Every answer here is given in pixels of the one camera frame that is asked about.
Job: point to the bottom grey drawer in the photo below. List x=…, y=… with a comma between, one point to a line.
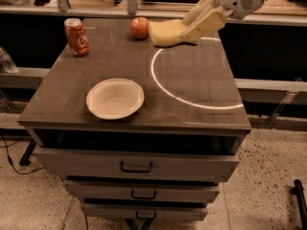
x=128, y=212

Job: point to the black stand leg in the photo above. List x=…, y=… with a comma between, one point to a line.
x=25, y=159
x=301, y=202

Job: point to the black stand leg left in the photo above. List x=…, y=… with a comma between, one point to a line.
x=25, y=159

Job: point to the red apple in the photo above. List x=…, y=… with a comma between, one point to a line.
x=139, y=27

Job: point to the grey drawer cabinet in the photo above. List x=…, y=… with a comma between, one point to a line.
x=192, y=104

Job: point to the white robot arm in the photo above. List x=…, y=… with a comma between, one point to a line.
x=209, y=16

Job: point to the grey drawer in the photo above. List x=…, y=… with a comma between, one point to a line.
x=128, y=212
x=106, y=164
x=117, y=190

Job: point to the top grey drawer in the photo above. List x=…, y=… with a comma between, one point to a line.
x=106, y=164

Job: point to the orange soda can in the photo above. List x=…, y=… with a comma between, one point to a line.
x=76, y=36

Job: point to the yellow sponge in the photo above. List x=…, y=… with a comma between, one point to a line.
x=170, y=33

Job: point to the black drawer handle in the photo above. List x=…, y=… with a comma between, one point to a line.
x=145, y=215
x=143, y=195
x=138, y=169

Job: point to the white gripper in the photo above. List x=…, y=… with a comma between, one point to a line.
x=237, y=0

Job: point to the clear plastic object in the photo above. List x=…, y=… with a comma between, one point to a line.
x=6, y=61

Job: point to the white paper bowl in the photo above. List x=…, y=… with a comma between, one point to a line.
x=115, y=99

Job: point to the black stand leg right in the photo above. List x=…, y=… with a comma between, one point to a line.
x=301, y=202

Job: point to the black bottom drawer handle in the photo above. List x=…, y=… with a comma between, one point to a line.
x=145, y=215

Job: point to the middle grey drawer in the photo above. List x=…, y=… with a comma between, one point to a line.
x=117, y=190

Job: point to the black top drawer handle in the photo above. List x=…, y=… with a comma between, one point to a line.
x=138, y=169

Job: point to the black middle drawer handle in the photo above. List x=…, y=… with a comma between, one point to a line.
x=143, y=195

